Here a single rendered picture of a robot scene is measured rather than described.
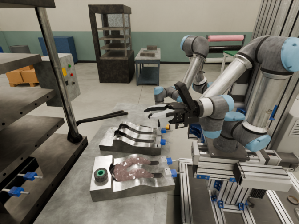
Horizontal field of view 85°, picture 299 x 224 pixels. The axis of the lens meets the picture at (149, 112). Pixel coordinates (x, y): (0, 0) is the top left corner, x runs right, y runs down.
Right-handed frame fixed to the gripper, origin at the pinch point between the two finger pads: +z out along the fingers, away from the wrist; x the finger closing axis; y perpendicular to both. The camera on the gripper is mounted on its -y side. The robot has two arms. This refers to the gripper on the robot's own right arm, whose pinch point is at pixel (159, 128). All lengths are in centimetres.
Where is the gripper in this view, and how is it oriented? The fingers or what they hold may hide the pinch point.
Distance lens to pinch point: 139.2
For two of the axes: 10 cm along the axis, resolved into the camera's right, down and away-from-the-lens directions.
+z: 1.2, 9.3, 3.5
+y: 9.8, -0.6, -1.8
